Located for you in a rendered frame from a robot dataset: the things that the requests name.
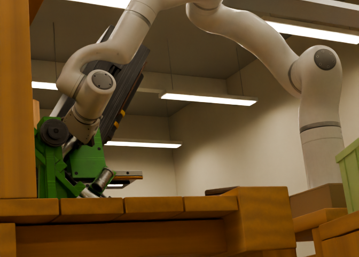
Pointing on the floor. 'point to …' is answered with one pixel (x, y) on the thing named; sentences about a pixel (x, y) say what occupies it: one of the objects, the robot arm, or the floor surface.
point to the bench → (118, 227)
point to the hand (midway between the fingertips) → (72, 140)
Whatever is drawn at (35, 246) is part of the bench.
